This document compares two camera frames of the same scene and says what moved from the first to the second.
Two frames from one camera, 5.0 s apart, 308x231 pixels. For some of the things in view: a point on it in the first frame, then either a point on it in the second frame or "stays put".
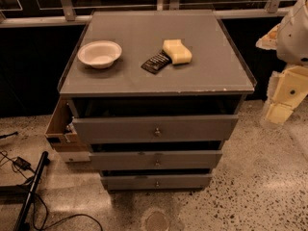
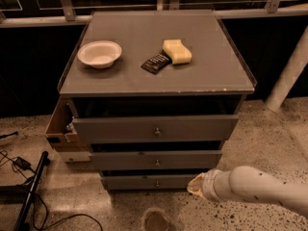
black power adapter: [19, 162] stays put
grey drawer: [154, 160] stays put
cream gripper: [294, 36] → [209, 184]
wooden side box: [61, 130] stays put
